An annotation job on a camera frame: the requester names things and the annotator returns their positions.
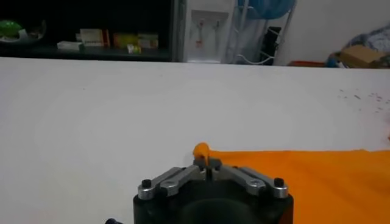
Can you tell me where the black shelf unit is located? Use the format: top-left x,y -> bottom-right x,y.
0,0 -> 187,63

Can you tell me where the green beige medicine box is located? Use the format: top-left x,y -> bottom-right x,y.
137,33 -> 160,49

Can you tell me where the white water dispenser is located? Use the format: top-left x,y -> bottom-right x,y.
182,0 -> 236,64

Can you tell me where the grey striped clothes pile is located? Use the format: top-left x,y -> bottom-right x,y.
344,24 -> 390,55

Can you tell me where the blue white bag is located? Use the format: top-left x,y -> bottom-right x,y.
325,54 -> 347,69

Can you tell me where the blue water jug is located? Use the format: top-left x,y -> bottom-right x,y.
237,0 -> 297,20

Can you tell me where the green yellow medicine box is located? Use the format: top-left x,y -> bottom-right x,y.
113,33 -> 140,49

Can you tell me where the black stand behind rack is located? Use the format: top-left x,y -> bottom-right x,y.
260,26 -> 283,66

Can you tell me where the flat white medicine box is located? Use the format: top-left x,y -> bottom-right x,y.
57,41 -> 85,52

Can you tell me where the orange t-shirt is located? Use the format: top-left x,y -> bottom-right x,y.
193,142 -> 390,224

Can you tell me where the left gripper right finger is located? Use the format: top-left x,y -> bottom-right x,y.
209,159 -> 289,198

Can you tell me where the open red-rimmed cardboard box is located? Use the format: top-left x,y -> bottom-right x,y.
288,60 -> 326,68

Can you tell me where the cardboard box with open flap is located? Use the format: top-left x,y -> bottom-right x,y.
338,44 -> 387,69

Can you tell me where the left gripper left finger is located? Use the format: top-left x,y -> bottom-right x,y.
137,159 -> 208,201

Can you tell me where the white red-striped medicine box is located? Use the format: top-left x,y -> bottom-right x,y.
79,28 -> 111,49

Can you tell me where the bowl with green bag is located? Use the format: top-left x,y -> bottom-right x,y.
0,19 -> 47,46

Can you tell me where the white wire jug rack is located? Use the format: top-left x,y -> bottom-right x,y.
225,0 -> 298,66

